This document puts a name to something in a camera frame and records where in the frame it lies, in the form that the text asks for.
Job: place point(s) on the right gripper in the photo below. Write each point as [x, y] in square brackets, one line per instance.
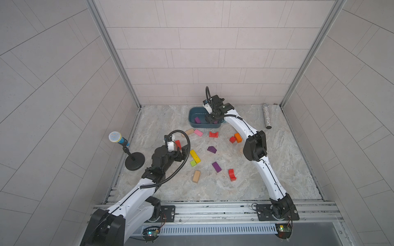
[210, 118]

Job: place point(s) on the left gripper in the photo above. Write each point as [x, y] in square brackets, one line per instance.
[176, 154]

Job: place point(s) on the teal storage bin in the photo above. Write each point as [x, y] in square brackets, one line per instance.
[200, 112]

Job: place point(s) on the purple wedge brick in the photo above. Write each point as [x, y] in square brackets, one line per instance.
[212, 149]

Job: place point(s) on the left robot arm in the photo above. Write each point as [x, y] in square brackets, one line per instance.
[114, 225]

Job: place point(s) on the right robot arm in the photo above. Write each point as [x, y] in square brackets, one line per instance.
[255, 150]

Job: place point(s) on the red rectangular brick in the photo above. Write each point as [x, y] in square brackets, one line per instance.
[178, 144]

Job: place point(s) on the yellow long brick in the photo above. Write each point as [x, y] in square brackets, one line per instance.
[195, 156]

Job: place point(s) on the green small cube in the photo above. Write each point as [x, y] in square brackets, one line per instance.
[193, 163]

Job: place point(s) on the red arch brick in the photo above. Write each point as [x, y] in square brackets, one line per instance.
[213, 135]

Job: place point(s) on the long natural wood brick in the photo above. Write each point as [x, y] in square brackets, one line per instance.
[190, 131]

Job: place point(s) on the natural wood brick front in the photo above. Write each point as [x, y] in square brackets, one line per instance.
[196, 176]

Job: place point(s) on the pink brick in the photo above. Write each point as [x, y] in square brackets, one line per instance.
[198, 132]

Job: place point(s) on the small red cube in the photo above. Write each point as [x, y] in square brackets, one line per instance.
[232, 139]

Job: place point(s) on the orange brick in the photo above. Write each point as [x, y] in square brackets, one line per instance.
[238, 138]

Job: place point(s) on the microphone on black stand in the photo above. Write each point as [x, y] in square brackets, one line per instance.
[135, 160]

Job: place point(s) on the purple flat brick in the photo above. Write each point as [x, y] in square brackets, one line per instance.
[216, 167]

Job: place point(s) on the glittery silver cylinder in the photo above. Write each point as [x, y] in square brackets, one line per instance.
[267, 118]

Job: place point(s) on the red notched brick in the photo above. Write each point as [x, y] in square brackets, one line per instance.
[232, 175]

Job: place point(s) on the left circuit board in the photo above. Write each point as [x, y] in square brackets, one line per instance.
[151, 233]

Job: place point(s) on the circuit board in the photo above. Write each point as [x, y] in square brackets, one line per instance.
[284, 231]
[151, 233]

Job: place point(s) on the right circuit board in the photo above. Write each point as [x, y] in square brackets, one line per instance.
[284, 231]

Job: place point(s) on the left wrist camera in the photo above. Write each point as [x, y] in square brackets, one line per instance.
[171, 146]

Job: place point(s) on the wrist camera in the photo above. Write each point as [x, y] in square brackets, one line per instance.
[207, 106]
[171, 146]

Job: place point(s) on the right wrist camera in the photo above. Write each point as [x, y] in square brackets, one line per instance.
[207, 106]

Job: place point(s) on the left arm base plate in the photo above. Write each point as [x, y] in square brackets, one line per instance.
[162, 214]

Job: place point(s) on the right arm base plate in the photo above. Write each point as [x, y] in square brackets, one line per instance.
[264, 212]

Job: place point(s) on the aluminium mounting rail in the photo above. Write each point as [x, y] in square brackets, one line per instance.
[244, 212]

